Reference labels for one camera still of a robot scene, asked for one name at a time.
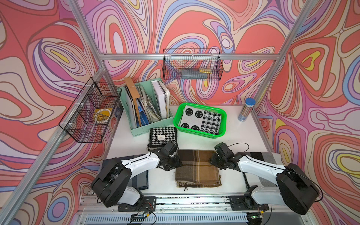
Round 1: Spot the yellow tape roll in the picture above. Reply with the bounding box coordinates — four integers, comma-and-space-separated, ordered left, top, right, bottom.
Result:
94, 108, 112, 124

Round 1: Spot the houndstooth black white scarf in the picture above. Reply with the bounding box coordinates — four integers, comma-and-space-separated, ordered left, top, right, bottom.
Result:
147, 127, 178, 151

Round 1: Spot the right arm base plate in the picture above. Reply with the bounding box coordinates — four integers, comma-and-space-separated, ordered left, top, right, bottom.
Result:
227, 196, 269, 212

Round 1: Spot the black wire basket left wall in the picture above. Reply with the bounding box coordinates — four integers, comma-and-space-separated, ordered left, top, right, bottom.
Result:
59, 78, 122, 143

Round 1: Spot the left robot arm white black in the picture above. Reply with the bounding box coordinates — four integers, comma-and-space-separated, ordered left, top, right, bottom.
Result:
91, 142, 182, 208

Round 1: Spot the grey navy striped scarf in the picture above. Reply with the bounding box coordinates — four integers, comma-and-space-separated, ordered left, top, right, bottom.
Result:
101, 154, 149, 190

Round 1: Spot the white binder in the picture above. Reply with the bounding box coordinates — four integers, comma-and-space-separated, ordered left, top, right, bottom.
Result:
151, 80, 170, 119

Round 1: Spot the brown plaid scarf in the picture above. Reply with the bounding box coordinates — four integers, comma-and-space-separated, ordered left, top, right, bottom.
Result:
175, 150, 222, 188

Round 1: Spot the smiley checkered white black scarf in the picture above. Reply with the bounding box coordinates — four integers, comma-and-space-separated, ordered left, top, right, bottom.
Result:
179, 106, 221, 135

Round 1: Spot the black wire basket wall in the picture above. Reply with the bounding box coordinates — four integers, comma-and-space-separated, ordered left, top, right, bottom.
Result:
59, 78, 122, 143
163, 47, 224, 81

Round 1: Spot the black wire basket back wall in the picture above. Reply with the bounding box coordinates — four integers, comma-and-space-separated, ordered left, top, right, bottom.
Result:
163, 47, 224, 81

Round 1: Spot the aluminium rail front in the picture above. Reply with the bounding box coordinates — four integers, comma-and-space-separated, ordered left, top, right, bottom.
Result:
71, 194, 318, 225

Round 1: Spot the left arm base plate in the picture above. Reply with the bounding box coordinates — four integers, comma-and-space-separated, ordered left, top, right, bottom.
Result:
118, 196, 157, 212

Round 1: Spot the green plastic basket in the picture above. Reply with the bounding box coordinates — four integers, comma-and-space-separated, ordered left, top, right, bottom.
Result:
173, 103, 227, 139

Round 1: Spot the brown cardboard folder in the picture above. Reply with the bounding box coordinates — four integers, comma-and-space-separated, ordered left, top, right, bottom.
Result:
124, 77, 142, 127

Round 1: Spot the mint green file organizer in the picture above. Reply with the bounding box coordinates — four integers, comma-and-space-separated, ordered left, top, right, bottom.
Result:
121, 78, 173, 137

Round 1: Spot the clear tube with blue cap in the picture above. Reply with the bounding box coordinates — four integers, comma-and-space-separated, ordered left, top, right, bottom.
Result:
238, 97, 256, 122

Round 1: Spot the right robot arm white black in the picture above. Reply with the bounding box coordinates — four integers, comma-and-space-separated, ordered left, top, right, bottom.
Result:
211, 142, 323, 215

